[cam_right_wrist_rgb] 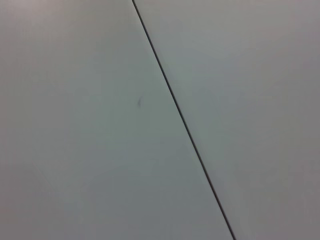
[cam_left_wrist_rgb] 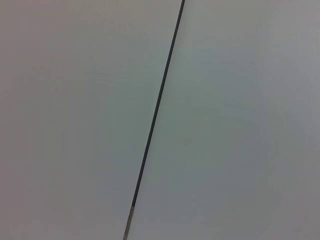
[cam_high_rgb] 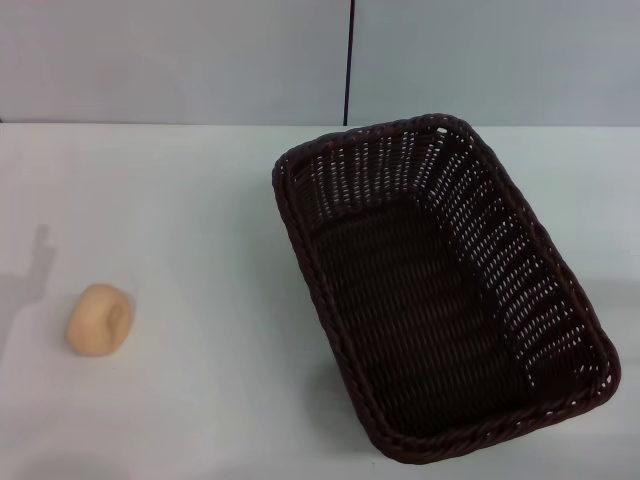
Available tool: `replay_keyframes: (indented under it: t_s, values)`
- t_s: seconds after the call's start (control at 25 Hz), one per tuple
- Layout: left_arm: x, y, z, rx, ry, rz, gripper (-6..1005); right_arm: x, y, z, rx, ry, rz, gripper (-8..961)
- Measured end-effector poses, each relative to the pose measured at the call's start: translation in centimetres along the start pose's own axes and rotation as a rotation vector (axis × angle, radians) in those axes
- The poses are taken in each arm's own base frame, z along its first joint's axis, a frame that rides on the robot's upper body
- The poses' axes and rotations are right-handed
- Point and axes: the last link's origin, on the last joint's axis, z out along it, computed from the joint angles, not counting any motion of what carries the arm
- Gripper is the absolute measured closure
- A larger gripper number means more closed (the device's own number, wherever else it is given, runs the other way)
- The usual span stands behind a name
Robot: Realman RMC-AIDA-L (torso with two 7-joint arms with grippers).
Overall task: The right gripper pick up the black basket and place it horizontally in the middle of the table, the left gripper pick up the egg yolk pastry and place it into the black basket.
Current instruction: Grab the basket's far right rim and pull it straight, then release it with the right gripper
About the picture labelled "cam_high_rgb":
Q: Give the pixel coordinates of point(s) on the dark woven rectangular basket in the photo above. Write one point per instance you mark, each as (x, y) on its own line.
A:
(415, 300)

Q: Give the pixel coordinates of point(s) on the beige round bread roll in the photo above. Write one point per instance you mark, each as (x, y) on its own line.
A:
(100, 320)

